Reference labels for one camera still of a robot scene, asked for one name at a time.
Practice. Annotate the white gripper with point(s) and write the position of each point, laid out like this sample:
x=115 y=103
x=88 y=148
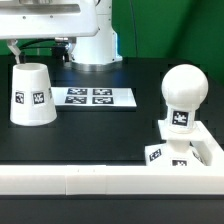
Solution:
x=26 y=19

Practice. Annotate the white lamp shade cone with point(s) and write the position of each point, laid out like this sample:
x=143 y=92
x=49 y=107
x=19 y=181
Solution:
x=32 y=101

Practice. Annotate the white lamp bulb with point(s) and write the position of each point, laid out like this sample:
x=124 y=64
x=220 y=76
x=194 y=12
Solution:
x=184 y=88

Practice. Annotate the white lamp base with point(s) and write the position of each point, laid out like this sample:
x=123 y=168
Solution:
x=175 y=151

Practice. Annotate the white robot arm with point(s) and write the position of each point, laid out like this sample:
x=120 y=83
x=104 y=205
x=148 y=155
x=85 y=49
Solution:
x=93 y=53

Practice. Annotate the white marker sheet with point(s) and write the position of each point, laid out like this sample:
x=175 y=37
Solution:
x=76 y=96

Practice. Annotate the white L-shaped fence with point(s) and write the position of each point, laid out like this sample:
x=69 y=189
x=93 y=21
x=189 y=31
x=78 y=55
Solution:
x=178 y=178

